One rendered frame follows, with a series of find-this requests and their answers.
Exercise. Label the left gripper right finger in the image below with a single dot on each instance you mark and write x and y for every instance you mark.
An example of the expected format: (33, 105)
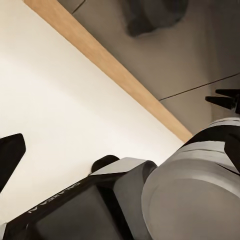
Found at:
(232, 149)

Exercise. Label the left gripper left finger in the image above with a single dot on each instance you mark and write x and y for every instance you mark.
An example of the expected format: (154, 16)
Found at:
(12, 150)

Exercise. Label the cabinet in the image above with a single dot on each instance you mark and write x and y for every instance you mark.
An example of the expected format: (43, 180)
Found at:
(181, 51)

